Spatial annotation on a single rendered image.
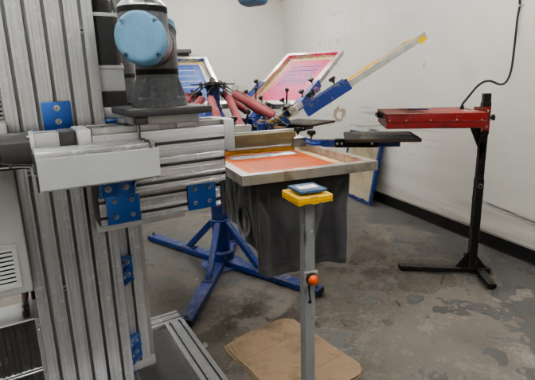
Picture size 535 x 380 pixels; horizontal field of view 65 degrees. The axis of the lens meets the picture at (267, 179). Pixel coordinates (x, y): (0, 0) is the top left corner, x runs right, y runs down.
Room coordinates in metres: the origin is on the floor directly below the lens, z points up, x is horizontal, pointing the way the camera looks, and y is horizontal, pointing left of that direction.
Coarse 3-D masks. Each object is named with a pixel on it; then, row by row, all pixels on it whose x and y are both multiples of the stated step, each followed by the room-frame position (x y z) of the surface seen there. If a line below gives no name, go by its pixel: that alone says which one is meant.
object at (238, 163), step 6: (228, 156) 2.07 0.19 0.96; (234, 156) 2.07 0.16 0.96; (228, 162) 1.92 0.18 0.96; (234, 162) 1.92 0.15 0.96; (240, 162) 1.91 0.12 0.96; (246, 162) 1.91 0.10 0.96; (240, 168) 1.77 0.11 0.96; (246, 168) 1.76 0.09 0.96; (252, 168) 1.76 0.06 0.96; (282, 168) 1.74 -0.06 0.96; (288, 168) 1.74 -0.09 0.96
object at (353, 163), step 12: (336, 156) 1.90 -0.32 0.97; (348, 156) 1.81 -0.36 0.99; (360, 156) 1.78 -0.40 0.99; (228, 168) 1.61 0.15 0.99; (300, 168) 1.57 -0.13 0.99; (312, 168) 1.57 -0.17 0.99; (324, 168) 1.58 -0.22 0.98; (336, 168) 1.60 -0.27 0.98; (348, 168) 1.62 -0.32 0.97; (360, 168) 1.64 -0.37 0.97; (372, 168) 1.67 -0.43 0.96; (240, 180) 1.47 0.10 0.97; (252, 180) 1.48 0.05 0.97; (264, 180) 1.49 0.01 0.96; (276, 180) 1.51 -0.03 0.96; (288, 180) 1.53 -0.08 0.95
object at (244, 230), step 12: (228, 180) 1.86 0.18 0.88; (228, 192) 1.89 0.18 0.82; (240, 192) 1.70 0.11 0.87; (228, 204) 1.93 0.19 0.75; (240, 204) 1.70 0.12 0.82; (228, 216) 1.93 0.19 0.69; (240, 216) 1.75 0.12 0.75; (240, 228) 1.71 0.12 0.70; (252, 228) 1.61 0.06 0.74; (252, 240) 1.64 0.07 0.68
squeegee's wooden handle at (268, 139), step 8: (240, 136) 2.08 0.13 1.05; (248, 136) 2.09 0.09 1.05; (256, 136) 2.11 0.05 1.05; (264, 136) 2.12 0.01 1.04; (272, 136) 2.14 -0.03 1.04; (280, 136) 2.15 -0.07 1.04; (288, 136) 2.17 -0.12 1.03; (240, 144) 2.08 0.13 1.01; (248, 144) 2.09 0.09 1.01; (256, 144) 2.11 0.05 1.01; (264, 144) 2.12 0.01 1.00; (272, 144) 2.14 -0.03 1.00; (280, 144) 2.15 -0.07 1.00
